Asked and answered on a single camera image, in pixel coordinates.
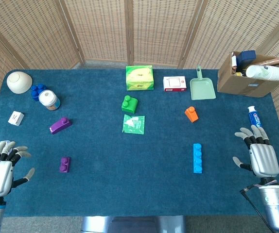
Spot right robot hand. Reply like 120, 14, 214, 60
232, 125, 279, 178

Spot light blue long brick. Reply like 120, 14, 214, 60
192, 143, 203, 174

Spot small purple two-stud brick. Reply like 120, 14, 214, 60
59, 156, 71, 173

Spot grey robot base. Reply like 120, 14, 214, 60
81, 215, 186, 233

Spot stack of paper cups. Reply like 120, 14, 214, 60
245, 64, 279, 81

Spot blue white toothpaste tube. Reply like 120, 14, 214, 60
247, 105, 263, 130

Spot small white cube box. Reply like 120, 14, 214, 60
7, 111, 25, 126

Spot purple sloped one-stud brick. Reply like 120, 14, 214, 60
49, 116, 72, 135

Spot cardboard box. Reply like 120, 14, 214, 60
217, 51, 279, 98

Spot orange sloped one-stud brick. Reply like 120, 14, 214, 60
184, 106, 199, 123

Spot dark blue four-stud brick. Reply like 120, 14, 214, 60
30, 83, 47, 102

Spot clear jar with white lid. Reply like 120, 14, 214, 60
38, 89, 61, 111

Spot pale green dustpan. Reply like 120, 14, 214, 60
190, 65, 216, 100

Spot beige bowl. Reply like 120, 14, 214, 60
6, 71, 33, 94

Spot copper brown tube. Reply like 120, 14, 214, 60
253, 57, 279, 67

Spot shiny foil snack packet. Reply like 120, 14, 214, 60
231, 51, 239, 73

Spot dark blue small box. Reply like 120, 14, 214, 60
236, 50, 256, 68

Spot red and white box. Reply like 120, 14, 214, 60
163, 76, 187, 92

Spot blue table cloth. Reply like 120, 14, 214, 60
0, 69, 279, 217

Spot green sachet packet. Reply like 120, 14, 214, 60
122, 114, 145, 135

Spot green two-stud brick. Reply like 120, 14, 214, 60
121, 95, 140, 114

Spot green tissue pack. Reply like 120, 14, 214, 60
125, 65, 155, 91

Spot woven folding screen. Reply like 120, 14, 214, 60
0, 0, 279, 149

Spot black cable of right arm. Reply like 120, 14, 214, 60
239, 184, 276, 233

